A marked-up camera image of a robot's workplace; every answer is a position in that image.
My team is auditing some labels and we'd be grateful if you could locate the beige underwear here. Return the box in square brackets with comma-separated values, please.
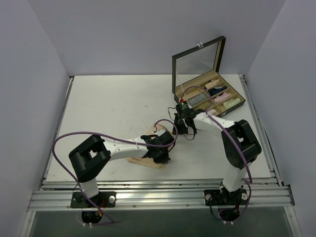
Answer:
[126, 123, 175, 169]

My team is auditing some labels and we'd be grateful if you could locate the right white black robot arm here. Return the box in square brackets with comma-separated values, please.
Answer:
[174, 112, 262, 204]

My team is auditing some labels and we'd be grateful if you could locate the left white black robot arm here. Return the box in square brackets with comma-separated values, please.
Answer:
[69, 129, 174, 207]

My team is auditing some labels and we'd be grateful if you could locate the tan rolled cloth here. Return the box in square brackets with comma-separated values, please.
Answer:
[195, 102, 211, 111]

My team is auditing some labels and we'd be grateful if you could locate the white pink rolled cloth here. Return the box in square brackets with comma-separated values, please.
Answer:
[207, 109, 218, 116]

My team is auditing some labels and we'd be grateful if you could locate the grey striped rolled cloth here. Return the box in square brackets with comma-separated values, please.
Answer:
[188, 93, 208, 107]

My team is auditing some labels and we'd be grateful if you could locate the navy rolled cloth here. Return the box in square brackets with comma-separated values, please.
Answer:
[208, 86, 227, 96]

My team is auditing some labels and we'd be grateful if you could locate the cream rolled cloth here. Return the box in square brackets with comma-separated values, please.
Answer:
[223, 98, 240, 110]

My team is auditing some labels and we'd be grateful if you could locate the black compartment storage box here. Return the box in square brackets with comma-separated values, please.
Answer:
[172, 36, 245, 117]

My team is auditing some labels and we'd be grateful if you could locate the beige rolled cloth top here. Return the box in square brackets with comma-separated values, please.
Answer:
[204, 79, 220, 90]

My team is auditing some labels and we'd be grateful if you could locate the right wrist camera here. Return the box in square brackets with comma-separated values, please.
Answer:
[175, 101, 191, 116]

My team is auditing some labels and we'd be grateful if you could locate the aluminium front rail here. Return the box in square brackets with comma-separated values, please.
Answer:
[28, 187, 294, 211]

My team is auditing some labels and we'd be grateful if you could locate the aluminium rail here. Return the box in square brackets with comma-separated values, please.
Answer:
[28, 187, 294, 211]
[239, 75, 284, 186]

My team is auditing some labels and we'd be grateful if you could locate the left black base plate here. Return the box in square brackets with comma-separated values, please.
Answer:
[70, 191, 116, 208]

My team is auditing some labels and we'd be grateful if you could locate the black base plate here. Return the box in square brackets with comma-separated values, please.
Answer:
[203, 189, 248, 206]
[70, 191, 116, 208]

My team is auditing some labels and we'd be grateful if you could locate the right side aluminium rail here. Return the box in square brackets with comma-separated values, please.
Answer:
[239, 75, 284, 186]

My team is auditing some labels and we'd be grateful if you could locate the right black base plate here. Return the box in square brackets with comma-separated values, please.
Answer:
[203, 189, 248, 206]

